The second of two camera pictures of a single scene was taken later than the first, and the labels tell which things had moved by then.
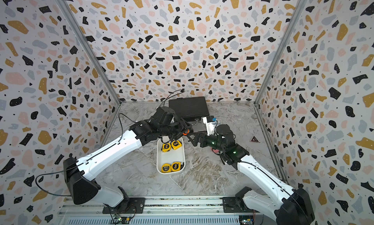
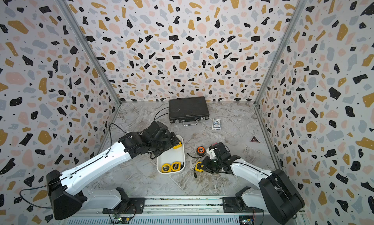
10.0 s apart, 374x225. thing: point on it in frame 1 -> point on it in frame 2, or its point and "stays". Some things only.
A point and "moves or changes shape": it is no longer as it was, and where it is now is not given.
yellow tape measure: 176,144 stays
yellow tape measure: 166,147 moves or changes shape
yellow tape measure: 166,168 stays
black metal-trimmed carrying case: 191,109 stays
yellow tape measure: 176,166 stays
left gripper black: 182,126 -> 170,143
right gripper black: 204,136 -> 206,164
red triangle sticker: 254,139 stays
